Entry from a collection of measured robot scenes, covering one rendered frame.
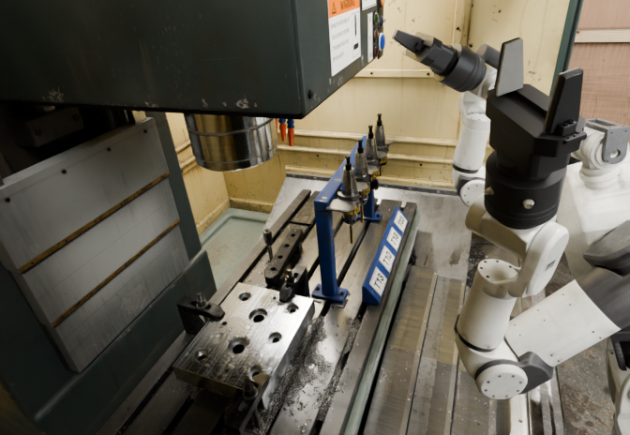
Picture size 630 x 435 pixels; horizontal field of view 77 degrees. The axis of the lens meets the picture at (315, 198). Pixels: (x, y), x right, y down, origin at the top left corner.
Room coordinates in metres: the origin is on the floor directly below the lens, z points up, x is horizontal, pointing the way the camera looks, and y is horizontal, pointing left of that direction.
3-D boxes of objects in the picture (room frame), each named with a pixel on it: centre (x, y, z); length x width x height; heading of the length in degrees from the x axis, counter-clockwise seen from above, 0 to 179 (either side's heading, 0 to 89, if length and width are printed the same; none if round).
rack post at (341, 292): (0.89, -0.02, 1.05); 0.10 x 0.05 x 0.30; 66
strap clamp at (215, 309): (0.78, 0.32, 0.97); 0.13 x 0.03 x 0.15; 66
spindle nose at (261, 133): (0.71, 0.14, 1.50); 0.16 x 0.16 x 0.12
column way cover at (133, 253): (0.90, 0.55, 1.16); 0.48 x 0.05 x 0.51; 156
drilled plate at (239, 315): (0.70, 0.19, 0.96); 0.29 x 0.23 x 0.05; 156
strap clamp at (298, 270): (0.84, 0.08, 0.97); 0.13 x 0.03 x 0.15; 156
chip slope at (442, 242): (1.30, -0.13, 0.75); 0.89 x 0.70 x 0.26; 66
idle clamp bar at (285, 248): (1.04, 0.11, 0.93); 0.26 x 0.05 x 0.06; 161
